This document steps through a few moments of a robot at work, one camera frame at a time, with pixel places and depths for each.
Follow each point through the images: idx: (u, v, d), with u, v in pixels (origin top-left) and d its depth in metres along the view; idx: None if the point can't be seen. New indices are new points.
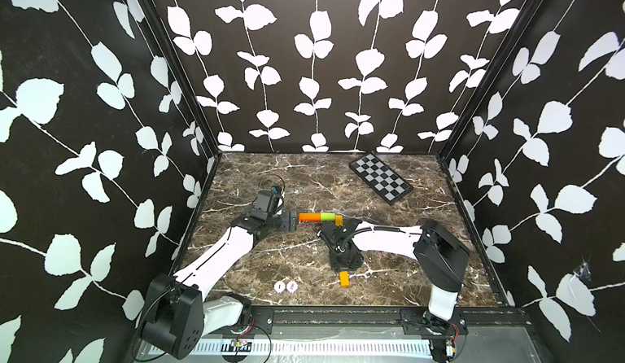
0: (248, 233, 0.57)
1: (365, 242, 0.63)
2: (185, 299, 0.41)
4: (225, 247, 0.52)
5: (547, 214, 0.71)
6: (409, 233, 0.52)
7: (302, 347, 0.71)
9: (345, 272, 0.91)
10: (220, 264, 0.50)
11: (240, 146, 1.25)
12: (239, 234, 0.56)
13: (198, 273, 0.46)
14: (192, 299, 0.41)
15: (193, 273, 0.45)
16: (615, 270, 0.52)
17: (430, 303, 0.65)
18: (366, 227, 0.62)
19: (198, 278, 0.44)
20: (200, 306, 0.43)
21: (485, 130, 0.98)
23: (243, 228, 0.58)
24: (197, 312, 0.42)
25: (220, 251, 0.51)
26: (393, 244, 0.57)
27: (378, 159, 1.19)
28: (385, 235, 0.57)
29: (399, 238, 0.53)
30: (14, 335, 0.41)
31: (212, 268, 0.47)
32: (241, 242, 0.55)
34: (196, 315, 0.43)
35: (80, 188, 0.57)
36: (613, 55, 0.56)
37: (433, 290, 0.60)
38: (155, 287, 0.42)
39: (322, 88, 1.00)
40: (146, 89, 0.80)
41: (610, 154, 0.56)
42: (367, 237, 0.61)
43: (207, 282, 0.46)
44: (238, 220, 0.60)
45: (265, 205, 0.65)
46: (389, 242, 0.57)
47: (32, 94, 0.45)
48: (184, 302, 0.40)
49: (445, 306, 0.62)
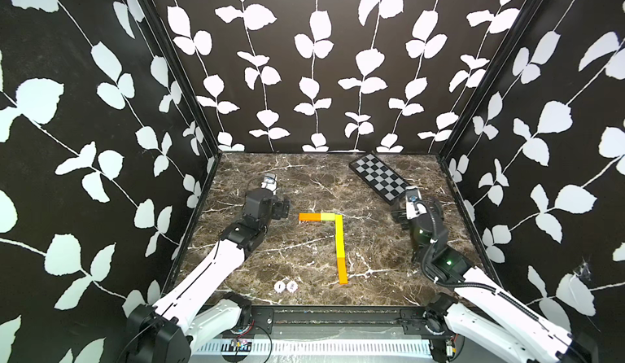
0: (238, 248, 0.54)
1: (471, 295, 0.53)
2: (165, 335, 0.39)
4: (211, 266, 0.49)
5: (547, 214, 0.71)
6: (551, 333, 0.43)
7: (302, 347, 0.71)
9: (341, 258, 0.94)
10: (205, 286, 0.47)
11: (240, 146, 1.25)
12: (228, 250, 0.53)
13: (179, 301, 0.43)
14: (171, 334, 0.39)
15: (174, 302, 0.43)
16: (615, 270, 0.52)
17: (456, 316, 0.62)
18: (487, 287, 0.51)
19: (179, 309, 0.42)
20: (181, 338, 0.41)
21: (485, 130, 0.98)
23: (233, 242, 0.55)
24: (178, 344, 0.40)
25: (204, 272, 0.48)
26: (514, 323, 0.46)
27: (378, 159, 1.19)
28: (509, 310, 0.47)
29: (525, 322, 0.45)
30: (14, 334, 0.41)
31: (196, 294, 0.45)
32: (229, 260, 0.52)
34: (178, 348, 0.41)
35: (80, 188, 0.57)
36: (613, 54, 0.56)
37: (491, 334, 0.54)
38: (134, 319, 0.40)
39: (322, 88, 1.00)
40: (147, 89, 0.80)
41: (610, 154, 0.56)
42: (478, 292, 0.51)
43: (189, 313, 0.43)
44: (227, 235, 0.56)
45: (256, 211, 0.59)
46: (512, 317, 0.46)
47: (32, 94, 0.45)
48: (163, 338, 0.38)
49: (468, 334, 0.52)
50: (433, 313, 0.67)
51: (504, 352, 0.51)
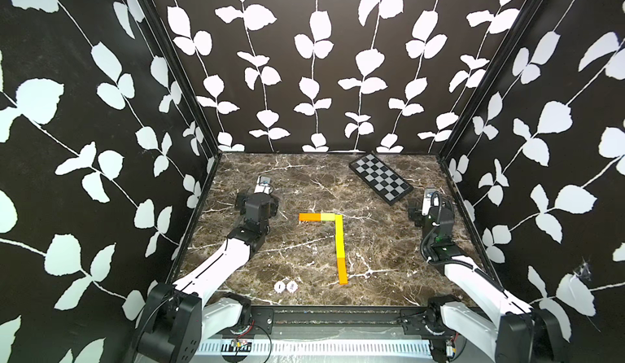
0: (246, 245, 0.59)
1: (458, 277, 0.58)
2: (186, 307, 0.41)
4: (222, 257, 0.53)
5: (547, 214, 0.71)
6: (511, 302, 0.45)
7: (302, 347, 0.71)
9: (341, 258, 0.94)
10: (217, 274, 0.50)
11: (240, 146, 1.25)
12: (238, 246, 0.58)
13: (197, 281, 0.46)
14: (193, 306, 0.41)
15: (192, 281, 0.46)
16: (615, 270, 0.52)
17: (448, 307, 0.63)
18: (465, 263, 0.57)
19: (197, 286, 0.45)
20: (199, 313, 0.43)
21: (485, 130, 0.98)
23: (240, 240, 0.60)
24: (195, 321, 0.42)
25: (216, 260, 0.52)
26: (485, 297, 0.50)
27: (378, 159, 1.19)
28: (482, 286, 0.50)
29: (492, 294, 0.48)
30: (14, 335, 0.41)
31: (211, 277, 0.48)
32: (238, 253, 0.57)
34: (194, 325, 0.42)
35: (80, 188, 0.57)
36: (613, 54, 0.56)
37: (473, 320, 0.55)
38: (154, 295, 0.42)
39: (322, 88, 1.00)
40: (147, 89, 0.80)
41: (610, 154, 0.56)
42: (462, 273, 0.56)
43: (205, 290, 0.46)
44: (234, 233, 0.62)
45: (255, 215, 0.63)
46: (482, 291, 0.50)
47: (32, 94, 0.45)
48: (185, 309, 0.41)
49: (458, 326, 0.60)
50: (433, 308, 0.68)
51: (482, 338, 0.51)
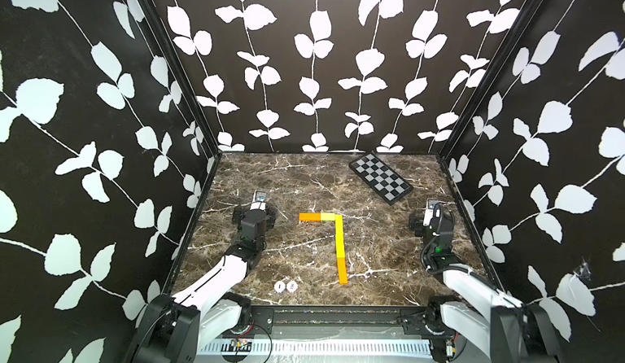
0: (242, 262, 0.60)
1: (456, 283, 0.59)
2: (185, 319, 0.41)
4: (220, 272, 0.54)
5: (547, 214, 0.71)
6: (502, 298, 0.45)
7: (302, 347, 0.71)
9: (341, 258, 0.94)
10: (216, 287, 0.51)
11: (240, 146, 1.25)
12: (235, 262, 0.58)
13: (196, 295, 0.46)
14: (190, 318, 0.41)
15: (191, 294, 0.46)
16: (615, 270, 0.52)
17: (447, 305, 0.63)
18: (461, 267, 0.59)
19: (196, 300, 0.45)
20: (196, 328, 0.43)
21: (485, 130, 0.98)
23: (238, 257, 0.60)
24: (191, 335, 0.42)
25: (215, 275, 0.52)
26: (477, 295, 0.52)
27: (378, 159, 1.19)
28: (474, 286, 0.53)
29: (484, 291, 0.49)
30: (14, 335, 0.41)
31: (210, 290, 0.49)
32: (236, 268, 0.58)
34: (191, 338, 0.42)
35: (80, 188, 0.57)
36: (613, 54, 0.56)
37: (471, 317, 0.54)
38: (152, 308, 0.43)
39: (322, 88, 1.00)
40: (147, 89, 0.80)
41: (610, 154, 0.56)
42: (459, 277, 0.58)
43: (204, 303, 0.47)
44: (232, 251, 0.62)
45: (252, 231, 0.64)
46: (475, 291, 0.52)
47: (32, 94, 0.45)
48: (183, 321, 0.41)
49: (457, 325, 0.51)
50: (433, 307, 0.68)
51: (481, 334, 0.50)
